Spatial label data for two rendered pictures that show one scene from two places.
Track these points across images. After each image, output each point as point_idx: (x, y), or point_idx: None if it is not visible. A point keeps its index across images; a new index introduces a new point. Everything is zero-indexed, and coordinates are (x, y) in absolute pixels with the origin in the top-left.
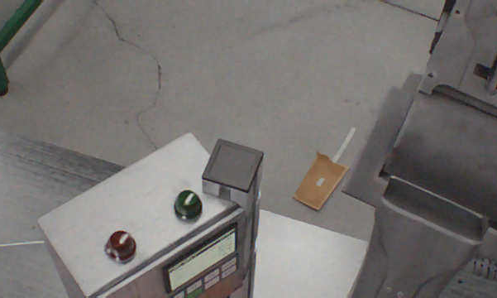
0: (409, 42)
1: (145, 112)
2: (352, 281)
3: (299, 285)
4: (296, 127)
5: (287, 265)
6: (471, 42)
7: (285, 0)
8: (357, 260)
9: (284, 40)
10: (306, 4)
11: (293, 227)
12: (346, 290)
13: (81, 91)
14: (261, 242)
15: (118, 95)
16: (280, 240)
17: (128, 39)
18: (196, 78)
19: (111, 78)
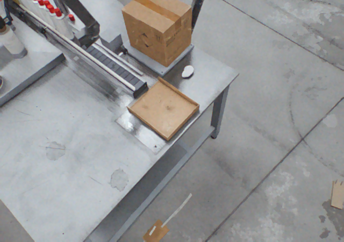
0: (208, 2)
1: (126, 4)
2: (105, 4)
3: (93, 1)
4: None
5: None
6: None
7: None
8: (109, 0)
9: None
10: None
11: None
12: (102, 5)
13: None
14: None
15: None
16: None
17: None
18: None
19: None
